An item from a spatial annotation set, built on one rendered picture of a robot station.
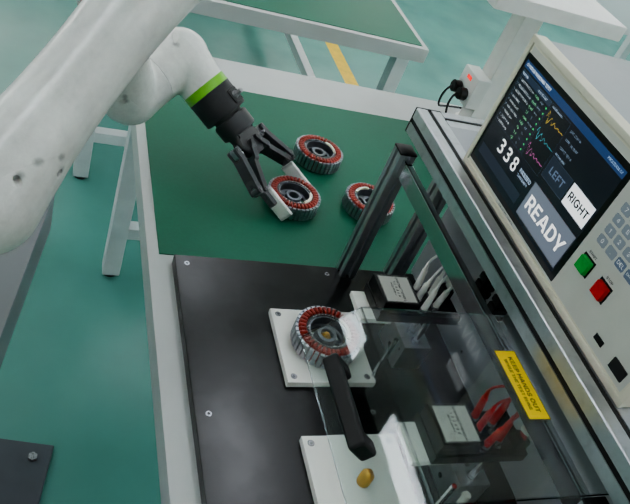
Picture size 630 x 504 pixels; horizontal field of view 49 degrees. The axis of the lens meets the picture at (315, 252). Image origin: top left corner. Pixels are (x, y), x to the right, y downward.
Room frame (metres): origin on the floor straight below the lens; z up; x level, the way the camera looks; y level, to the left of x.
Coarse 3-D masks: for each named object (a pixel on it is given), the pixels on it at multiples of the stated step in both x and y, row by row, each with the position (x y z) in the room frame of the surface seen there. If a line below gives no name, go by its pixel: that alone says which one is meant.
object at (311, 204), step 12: (276, 180) 1.18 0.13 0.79; (288, 180) 1.20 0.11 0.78; (300, 180) 1.22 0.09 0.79; (276, 192) 1.14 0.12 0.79; (288, 192) 1.18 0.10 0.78; (300, 192) 1.21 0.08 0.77; (312, 192) 1.20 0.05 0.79; (288, 204) 1.13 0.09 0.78; (300, 204) 1.14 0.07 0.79; (312, 204) 1.16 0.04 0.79; (300, 216) 1.13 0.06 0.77; (312, 216) 1.16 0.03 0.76
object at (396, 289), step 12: (372, 276) 0.86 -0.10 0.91; (384, 276) 0.86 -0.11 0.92; (396, 276) 0.88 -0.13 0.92; (372, 288) 0.84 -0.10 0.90; (384, 288) 0.83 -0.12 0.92; (396, 288) 0.85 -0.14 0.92; (408, 288) 0.86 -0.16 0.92; (420, 288) 0.90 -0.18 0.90; (360, 300) 0.83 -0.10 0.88; (372, 300) 0.83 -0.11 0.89; (384, 300) 0.81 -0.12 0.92; (396, 300) 0.82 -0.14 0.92; (408, 300) 0.83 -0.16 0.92; (444, 300) 0.90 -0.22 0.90; (456, 312) 0.88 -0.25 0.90
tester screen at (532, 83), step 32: (512, 96) 0.92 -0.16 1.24; (544, 96) 0.88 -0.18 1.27; (512, 128) 0.89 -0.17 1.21; (544, 128) 0.85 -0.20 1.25; (576, 128) 0.81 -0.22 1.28; (480, 160) 0.91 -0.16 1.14; (544, 160) 0.82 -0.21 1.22; (576, 160) 0.78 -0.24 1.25; (608, 160) 0.75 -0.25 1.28; (544, 192) 0.79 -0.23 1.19; (608, 192) 0.73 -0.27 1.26; (576, 224) 0.73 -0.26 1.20; (544, 256) 0.74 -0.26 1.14
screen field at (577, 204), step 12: (552, 168) 0.80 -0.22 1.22; (552, 180) 0.79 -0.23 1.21; (564, 180) 0.78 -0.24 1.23; (564, 192) 0.77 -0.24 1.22; (576, 192) 0.76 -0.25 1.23; (564, 204) 0.76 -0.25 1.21; (576, 204) 0.75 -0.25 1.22; (588, 204) 0.74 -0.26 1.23; (576, 216) 0.74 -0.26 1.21; (588, 216) 0.73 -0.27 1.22
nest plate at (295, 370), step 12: (276, 312) 0.83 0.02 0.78; (288, 312) 0.85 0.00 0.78; (336, 312) 0.90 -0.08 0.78; (276, 324) 0.81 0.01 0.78; (288, 324) 0.82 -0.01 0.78; (276, 336) 0.79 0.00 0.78; (288, 336) 0.80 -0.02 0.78; (288, 348) 0.77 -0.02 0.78; (288, 360) 0.75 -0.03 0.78; (300, 360) 0.76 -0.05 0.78; (288, 372) 0.73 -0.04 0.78; (300, 372) 0.74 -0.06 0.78; (288, 384) 0.71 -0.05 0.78; (300, 384) 0.72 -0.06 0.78; (312, 384) 0.73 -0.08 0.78
